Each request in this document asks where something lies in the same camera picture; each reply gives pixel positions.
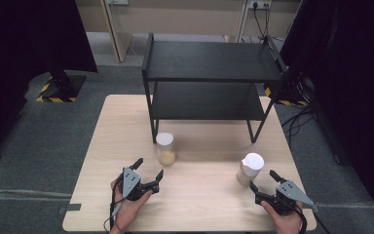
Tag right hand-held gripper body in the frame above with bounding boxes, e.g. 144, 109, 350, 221
254, 180, 319, 216

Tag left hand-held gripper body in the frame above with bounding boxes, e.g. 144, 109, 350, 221
121, 166, 161, 202

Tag white-lidded jar with pour spout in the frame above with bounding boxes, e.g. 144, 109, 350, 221
236, 152, 265, 187

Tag clear jar with white lid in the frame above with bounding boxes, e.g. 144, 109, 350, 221
155, 132, 177, 167

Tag black two-tier shelf rack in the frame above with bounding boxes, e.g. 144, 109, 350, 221
141, 32, 289, 144

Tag person's left hand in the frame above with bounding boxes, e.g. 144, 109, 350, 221
109, 176, 154, 234

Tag person's right hand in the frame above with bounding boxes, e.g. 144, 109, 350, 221
260, 200, 306, 234

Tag black stand base hazard tape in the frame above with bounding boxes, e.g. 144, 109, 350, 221
263, 71, 311, 107
35, 71, 87, 103

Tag black curtain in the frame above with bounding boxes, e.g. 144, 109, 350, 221
0, 0, 99, 167
279, 0, 374, 228

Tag beige wooden cabinet leg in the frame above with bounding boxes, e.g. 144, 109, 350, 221
98, 0, 134, 63

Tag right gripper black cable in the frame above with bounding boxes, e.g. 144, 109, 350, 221
292, 203, 331, 234

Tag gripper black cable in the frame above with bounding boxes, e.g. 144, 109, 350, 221
102, 176, 127, 232
292, 203, 331, 234

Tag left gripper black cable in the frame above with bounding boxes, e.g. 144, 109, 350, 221
102, 176, 127, 232

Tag bundle of black floor cables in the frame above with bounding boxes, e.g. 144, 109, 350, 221
280, 76, 319, 147

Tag black plugged power cables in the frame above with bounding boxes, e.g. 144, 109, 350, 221
252, 2, 285, 44

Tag white wall power socket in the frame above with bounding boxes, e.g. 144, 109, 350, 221
248, 0, 273, 10

